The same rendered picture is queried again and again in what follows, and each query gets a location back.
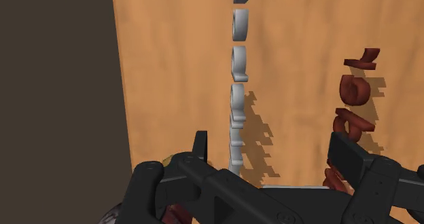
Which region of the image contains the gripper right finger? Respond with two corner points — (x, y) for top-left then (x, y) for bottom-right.
(327, 132), (424, 224)

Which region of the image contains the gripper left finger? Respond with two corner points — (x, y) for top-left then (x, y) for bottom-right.
(115, 130), (306, 224)

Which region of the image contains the dark red letter sign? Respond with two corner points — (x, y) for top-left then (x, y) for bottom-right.
(321, 47), (382, 195)

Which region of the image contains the wooden table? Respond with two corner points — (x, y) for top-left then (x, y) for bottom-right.
(111, 0), (424, 224)

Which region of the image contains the white letter sign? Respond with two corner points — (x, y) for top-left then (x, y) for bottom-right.
(228, 0), (251, 179)

